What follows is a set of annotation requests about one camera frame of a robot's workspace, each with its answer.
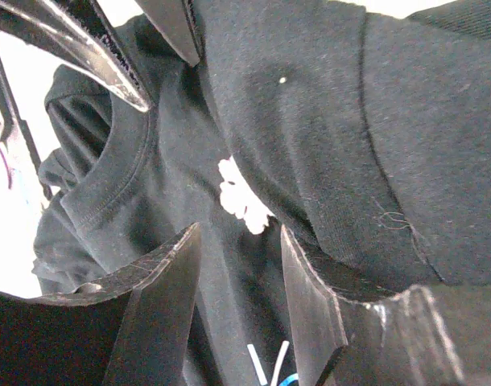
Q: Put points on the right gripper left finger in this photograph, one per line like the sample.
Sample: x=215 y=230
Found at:
x=130 y=327

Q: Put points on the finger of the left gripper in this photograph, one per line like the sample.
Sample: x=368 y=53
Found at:
x=176 y=22

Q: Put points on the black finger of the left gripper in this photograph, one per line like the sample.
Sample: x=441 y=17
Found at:
x=79 y=34

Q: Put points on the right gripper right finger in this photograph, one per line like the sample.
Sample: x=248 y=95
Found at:
x=347 y=330

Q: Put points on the white flower brooch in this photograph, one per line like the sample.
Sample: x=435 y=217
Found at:
x=237 y=198

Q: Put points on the black t-shirt garment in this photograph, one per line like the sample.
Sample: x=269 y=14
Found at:
x=368 y=136

